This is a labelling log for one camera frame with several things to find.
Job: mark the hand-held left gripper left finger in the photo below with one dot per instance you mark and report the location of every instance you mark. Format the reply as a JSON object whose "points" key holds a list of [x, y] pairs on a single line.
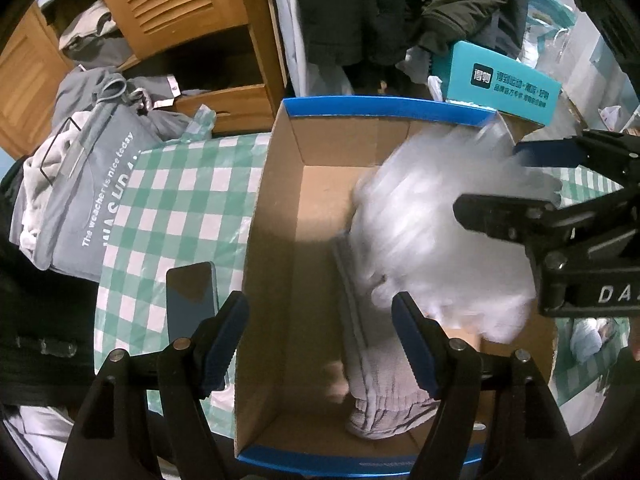
{"points": [[227, 345]]}

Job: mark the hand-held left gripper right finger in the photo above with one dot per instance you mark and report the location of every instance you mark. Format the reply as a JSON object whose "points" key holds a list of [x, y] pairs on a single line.
{"points": [[412, 345]]}

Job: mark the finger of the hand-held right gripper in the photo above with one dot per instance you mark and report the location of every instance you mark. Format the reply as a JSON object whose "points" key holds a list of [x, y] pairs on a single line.
{"points": [[547, 152], [500, 215]]}

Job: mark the white mesh bath puff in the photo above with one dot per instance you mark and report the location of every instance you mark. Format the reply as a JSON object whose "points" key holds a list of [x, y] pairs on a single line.
{"points": [[440, 240]]}

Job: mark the blue-rimmed cardboard box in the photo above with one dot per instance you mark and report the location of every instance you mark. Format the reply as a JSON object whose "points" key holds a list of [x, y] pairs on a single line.
{"points": [[300, 285]]}

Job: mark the brown cardboard carton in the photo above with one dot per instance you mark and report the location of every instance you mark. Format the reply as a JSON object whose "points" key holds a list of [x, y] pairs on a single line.
{"points": [[520, 127]]}

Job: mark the grey ribbed cloth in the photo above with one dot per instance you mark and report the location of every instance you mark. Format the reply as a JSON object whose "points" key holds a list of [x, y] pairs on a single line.
{"points": [[380, 385]]}

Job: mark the dark smartphone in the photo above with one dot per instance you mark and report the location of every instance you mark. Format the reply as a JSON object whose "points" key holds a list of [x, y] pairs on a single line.
{"points": [[190, 295]]}

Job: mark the teal box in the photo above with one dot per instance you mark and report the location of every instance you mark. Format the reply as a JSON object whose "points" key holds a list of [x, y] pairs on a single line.
{"points": [[500, 85]]}

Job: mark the clear plastic bags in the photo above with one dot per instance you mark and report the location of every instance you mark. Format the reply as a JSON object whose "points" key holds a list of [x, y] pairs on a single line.
{"points": [[560, 45]]}

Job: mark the green checked tablecloth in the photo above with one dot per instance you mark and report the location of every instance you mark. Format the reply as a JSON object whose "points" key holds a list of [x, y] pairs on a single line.
{"points": [[165, 210]]}

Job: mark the dark cloth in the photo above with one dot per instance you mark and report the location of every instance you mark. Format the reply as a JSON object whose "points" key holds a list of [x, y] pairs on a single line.
{"points": [[615, 10]]}

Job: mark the black padded jacket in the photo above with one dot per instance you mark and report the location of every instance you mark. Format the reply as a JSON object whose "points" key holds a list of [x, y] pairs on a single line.
{"points": [[40, 320]]}

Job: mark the white cloth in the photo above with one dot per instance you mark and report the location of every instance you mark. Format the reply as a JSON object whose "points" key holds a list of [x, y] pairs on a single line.
{"points": [[35, 430]]}

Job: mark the grey printed tote bag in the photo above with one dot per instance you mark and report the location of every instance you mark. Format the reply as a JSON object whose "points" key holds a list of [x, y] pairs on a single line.
{"points": [[90, 185]]}

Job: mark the grey hoodie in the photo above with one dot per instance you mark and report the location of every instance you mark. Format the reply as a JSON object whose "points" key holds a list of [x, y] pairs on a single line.
{"points": [[160, 120]]}

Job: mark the black hanging jacket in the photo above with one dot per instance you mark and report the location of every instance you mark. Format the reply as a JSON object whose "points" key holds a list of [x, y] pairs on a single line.
{"points": [[345, 20]]}

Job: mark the pale grey garment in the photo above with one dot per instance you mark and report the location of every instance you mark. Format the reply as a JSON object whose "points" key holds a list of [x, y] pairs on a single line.
{"points": [[35, 175]]}

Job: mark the white garment cover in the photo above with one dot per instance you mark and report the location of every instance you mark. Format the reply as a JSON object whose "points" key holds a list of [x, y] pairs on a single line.
{"points": [[295, 60]]}

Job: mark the grey folded clothes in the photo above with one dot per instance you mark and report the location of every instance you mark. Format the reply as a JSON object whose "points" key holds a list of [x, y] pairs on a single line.
{"points": [[95, 40]]}

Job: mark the wooden louvred cabinet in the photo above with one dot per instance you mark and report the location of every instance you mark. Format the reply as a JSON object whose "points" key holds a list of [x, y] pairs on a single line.
{"points": [[200, 0]]}

